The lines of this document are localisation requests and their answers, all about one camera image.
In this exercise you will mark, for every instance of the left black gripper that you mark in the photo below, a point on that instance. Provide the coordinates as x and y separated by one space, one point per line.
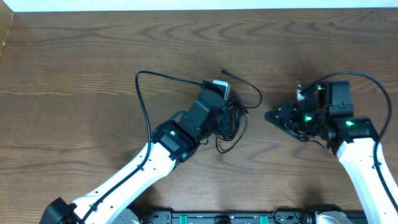
224 121

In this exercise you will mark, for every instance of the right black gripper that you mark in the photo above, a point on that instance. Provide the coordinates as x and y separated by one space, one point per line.
292 116

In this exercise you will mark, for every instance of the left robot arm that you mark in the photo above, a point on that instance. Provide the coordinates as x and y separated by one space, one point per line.
172 143

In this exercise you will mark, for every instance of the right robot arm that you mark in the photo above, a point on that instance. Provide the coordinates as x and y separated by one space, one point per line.
326 111

